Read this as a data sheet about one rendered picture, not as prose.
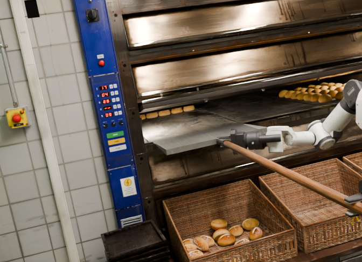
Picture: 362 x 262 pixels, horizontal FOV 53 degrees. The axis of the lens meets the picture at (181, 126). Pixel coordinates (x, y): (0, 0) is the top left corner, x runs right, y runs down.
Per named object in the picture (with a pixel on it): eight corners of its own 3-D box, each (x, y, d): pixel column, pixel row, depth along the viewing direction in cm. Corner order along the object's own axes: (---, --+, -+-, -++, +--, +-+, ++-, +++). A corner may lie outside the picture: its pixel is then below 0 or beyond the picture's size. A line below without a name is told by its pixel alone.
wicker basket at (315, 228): (260, 218, 228) (256, 176, 223) (339, 197, 240) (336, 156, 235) (305, 256, 182) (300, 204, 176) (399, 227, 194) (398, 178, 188)
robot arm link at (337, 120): (321, 129, 187) (348, 98, 172) (335, 149, 179) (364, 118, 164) (304, 129, 182) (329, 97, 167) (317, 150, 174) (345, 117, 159)
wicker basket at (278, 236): (167, 243, 214) (160, 199, 209) (255, 219, 228) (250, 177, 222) (193, 291, 168) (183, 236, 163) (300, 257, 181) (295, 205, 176)
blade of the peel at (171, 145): (268, 132, 191) (267, 127, 190) (167, 155, 177) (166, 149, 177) (238, 122, 225) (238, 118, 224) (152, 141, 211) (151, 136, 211)
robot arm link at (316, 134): (284, 136, 179) (314, 136, 186) (293, 153, 172) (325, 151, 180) (295, 121, 171) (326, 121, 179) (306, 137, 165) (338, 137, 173)
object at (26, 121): (11, 127, 185) (6, 108, 183) (32, 124, 188) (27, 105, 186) (8, 130, 178) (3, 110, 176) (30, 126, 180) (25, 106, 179)
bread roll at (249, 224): (241, 219, 213) (239, 221, 217) (244, 231, 210) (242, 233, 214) (257, 216, 214) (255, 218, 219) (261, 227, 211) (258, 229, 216)
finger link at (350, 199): (342, 200, 96) (362, 195, 97) (350, 204, 93) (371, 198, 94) (341, 195, 95) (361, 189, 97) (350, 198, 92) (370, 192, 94)
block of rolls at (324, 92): (277, 97, 304) (276, 90, 303) (327, 87, 315) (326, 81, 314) (322, 103, 246) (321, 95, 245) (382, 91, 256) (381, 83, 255)
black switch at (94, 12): (87, 22, 184) (83, 0, 182) (99, 20, 186) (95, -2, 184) (87, 21, 181) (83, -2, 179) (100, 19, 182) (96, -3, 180)
